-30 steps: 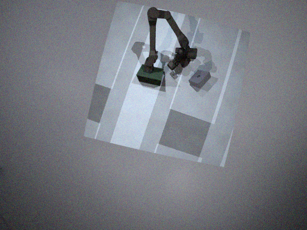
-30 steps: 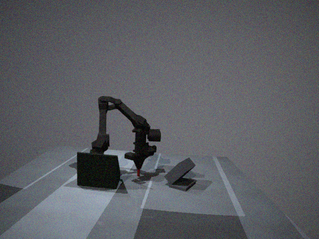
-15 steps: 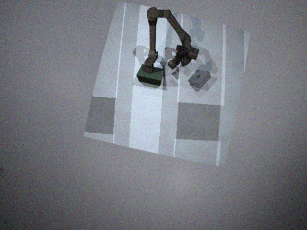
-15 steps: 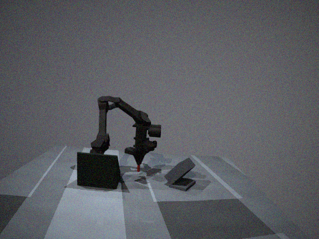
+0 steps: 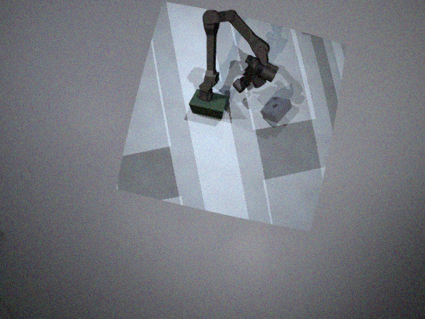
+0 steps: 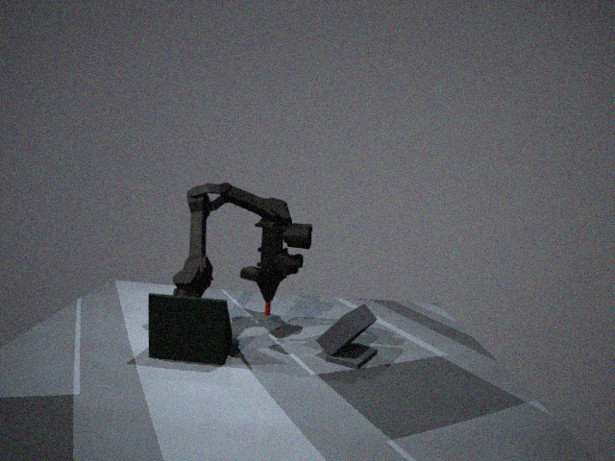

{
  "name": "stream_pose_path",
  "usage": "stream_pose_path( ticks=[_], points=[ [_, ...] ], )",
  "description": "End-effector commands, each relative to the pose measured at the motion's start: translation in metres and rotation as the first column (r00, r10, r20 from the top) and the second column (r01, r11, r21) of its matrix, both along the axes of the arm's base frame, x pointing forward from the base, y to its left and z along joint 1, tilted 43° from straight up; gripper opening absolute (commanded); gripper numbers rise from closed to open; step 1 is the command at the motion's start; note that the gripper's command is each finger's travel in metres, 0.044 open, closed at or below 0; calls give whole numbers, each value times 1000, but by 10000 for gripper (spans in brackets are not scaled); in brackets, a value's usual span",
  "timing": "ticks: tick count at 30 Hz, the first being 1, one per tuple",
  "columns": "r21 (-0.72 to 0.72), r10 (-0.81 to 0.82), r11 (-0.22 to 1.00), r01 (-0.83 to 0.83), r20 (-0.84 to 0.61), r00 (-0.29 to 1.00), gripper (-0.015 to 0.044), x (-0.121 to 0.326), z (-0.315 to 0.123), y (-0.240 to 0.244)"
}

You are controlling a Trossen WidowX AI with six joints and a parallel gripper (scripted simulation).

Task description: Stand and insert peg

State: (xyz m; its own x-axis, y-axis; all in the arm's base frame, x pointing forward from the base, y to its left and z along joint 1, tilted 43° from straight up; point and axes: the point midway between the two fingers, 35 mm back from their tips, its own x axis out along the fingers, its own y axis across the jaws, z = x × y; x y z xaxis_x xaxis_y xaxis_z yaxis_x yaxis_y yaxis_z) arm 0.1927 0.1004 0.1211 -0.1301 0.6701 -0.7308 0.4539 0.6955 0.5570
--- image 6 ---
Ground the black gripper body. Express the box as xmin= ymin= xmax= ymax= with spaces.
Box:
xmin=240 ymin=244 xmax=283 ymax=282

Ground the grey sloped panel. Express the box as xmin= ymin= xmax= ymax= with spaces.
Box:
xmin=316 ymin=304 xmax=378 ymax=370

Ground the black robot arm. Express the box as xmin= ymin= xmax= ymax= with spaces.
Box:
xmin=173 ymin=182 xmax=312 ymax=298

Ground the dark red peg with grey band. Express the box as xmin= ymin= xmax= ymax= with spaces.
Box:
xmin=264 ymin=287 xmax=272 ymax=316

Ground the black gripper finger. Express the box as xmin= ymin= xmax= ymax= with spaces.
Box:
xmin=271 ymin=276 xmax=287 ymax=301
xmin=257 ymin=279 xmax=275 ymax=302

